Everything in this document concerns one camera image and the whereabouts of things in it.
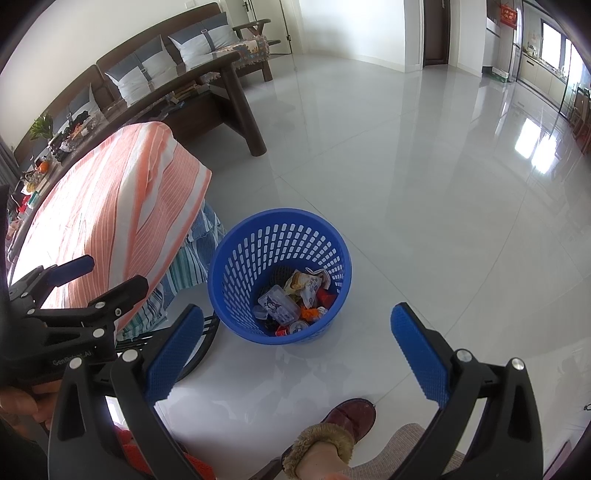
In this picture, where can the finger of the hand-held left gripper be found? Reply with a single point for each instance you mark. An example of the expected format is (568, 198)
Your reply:
(69, 271)
(115, 302)

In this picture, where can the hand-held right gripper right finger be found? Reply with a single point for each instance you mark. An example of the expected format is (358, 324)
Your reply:
(418, 355)

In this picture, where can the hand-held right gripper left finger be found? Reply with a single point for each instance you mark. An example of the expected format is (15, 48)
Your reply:
(175, 355)

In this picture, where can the orange white plastic wrapper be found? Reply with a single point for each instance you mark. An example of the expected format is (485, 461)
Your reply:
(310, 314)

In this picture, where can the white translucent plastic box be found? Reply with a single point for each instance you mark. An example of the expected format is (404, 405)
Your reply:
(279, 304)

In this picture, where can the blue plastic basket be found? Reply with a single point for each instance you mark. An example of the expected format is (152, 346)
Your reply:
(240, 258)

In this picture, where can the crushed red can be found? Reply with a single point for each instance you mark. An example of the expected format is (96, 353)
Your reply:
(298, 327)

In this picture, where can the yellow snack bag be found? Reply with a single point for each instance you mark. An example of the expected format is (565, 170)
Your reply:
(295, 282)

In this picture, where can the person's left hand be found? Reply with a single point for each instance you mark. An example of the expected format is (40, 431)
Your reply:
(21, 406)

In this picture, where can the orange white striped tablecloth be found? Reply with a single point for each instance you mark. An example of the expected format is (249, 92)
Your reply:
(106, 207)

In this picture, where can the teal round tin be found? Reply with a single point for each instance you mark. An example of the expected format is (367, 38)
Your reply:
(32, 199)

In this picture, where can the dark red fur slipper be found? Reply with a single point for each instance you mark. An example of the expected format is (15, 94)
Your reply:
(346, 417)

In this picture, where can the glass fruit bowl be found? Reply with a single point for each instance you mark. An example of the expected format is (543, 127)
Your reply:
(34, 180)

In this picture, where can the person's leg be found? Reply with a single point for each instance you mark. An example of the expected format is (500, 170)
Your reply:
(406, 454)

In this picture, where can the blue striped cloth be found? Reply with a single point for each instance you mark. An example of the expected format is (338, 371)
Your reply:
(203, 249)

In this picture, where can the grey curtain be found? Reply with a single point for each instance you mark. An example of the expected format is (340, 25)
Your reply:
(8, 161)

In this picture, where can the glass snack tray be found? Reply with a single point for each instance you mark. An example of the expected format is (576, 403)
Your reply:
(76, 134)

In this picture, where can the green plant in black pot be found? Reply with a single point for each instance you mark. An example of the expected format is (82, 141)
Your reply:
(42, 129)

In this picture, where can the dark wooden coffee table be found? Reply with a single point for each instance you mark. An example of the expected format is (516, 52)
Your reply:
(240, 115)

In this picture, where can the brown wooden sofa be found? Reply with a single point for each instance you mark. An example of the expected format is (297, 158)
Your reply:
(138, 46)

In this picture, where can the floral sofa cover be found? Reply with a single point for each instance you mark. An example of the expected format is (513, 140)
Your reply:
(251, 48)

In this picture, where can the wooden chair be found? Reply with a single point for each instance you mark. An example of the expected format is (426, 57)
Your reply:
(582, 115)

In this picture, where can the green white box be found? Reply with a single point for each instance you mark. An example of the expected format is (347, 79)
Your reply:
(496, 74)

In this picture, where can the kitchen cabinet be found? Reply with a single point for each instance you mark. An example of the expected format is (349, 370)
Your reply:
(540, 76)

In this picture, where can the dark brown door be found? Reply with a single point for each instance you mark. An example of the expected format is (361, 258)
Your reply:
(436, 32)

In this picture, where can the red wall decoration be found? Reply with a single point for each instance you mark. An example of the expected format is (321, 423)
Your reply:
(502, 16)

